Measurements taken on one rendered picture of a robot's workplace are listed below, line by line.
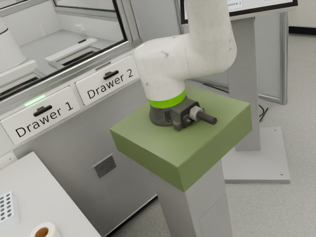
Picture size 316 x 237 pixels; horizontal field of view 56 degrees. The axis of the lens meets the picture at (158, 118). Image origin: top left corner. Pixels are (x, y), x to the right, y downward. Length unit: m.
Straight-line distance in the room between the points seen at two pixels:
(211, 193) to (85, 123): 0.62
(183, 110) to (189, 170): 0.18
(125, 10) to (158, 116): 0.58
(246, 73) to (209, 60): 0.90
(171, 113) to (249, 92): 0.92
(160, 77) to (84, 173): 0.75
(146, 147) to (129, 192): 0.82
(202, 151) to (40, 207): 0.52
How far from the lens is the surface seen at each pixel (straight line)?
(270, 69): 2.45
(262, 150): 2.03
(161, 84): 0.86
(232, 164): 1.95
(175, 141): 0.86
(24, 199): 1.07
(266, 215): 1.74
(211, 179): 1.12
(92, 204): 1.57
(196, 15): 0.73
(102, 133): 1.41
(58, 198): 1.00
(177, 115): 0.89
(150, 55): 0.83
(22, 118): 1.22
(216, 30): 0.76
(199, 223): 1.19
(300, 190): 1.86
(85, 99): 1.29
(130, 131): 0.96
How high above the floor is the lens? 1.39
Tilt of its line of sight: 33 degrees down
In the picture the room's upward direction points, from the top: 16 degrees counter-clockwise
